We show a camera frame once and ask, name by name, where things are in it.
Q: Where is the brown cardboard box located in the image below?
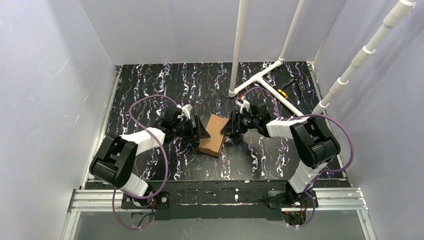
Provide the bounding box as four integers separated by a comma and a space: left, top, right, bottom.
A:
198, 114, 229, 157

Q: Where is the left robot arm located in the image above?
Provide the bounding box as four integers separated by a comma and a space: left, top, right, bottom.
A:
89, 104, 211, 199

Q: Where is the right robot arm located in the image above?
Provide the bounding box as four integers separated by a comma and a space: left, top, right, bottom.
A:
220, 103, 341, 208

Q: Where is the yellow black small tool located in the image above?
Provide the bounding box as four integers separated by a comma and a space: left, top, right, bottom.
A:
277, 89, 289, 99

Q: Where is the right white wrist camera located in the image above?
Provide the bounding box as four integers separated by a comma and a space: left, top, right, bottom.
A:
236, 95, 251, 114

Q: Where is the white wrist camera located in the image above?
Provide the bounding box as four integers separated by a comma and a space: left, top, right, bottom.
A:
236, 95, 251, 114
177, 104, 193, 120

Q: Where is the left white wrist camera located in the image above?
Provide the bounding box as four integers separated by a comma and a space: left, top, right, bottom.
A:
177, 104, 193, 120

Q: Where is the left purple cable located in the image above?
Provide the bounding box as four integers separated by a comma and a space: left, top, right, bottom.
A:
111, 95, 181, 231

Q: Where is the purple cable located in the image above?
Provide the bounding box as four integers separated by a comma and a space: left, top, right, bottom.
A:
236, 86, 355, 229
111, 95, 181, 231

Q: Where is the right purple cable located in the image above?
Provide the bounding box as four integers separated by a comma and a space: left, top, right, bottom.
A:
236, 86, 355, 229

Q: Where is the aluminium rail frame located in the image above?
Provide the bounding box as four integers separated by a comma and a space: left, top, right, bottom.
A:
63, 62, 374, 240

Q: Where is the white PVC pipe frame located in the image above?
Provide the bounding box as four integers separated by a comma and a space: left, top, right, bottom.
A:
228, 0, 417, 117

